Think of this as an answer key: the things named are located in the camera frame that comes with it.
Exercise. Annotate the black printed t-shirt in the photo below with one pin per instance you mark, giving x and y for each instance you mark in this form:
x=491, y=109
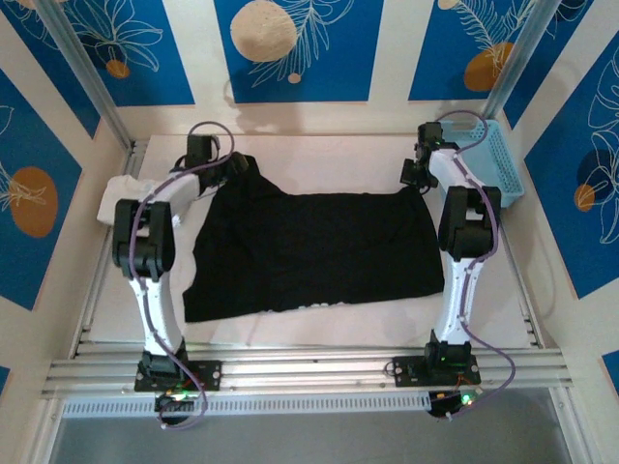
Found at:
x=314, y=251

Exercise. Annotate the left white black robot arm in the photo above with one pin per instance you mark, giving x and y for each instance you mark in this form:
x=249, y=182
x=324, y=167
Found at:
x=155, y=309

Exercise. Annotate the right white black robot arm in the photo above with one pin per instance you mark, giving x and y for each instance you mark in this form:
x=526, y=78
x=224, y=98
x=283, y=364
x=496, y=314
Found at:
x=457, y=299

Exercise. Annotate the folded white t-shirt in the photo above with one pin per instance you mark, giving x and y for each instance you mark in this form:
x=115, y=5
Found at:
x=107, y=193

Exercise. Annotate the white table cover sheet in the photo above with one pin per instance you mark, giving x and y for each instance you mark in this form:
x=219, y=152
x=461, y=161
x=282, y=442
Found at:
x=314, y=159

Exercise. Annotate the light blue plastic basket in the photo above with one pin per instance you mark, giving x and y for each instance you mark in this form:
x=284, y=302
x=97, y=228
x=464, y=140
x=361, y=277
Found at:
x=503, y=164

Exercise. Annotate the right aluminium frame post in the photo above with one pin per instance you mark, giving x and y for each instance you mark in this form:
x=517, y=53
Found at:
x=524, y=48

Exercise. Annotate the aluminium frame post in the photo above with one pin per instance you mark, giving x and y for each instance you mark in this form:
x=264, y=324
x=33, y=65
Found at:
x=82, y=63
x=524, y=48

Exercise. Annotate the left aluminium frame post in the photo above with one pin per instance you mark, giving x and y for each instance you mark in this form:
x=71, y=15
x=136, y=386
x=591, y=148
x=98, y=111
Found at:
x=82, y=63

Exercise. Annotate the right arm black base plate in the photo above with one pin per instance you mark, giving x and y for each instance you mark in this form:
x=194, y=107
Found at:
x=406, y=369

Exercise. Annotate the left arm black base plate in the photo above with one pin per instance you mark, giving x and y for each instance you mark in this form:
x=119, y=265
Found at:
x=208, y=374

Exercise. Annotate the wide aluminium frame rail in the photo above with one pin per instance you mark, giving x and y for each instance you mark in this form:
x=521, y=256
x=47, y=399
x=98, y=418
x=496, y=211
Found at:
x=314, y=372

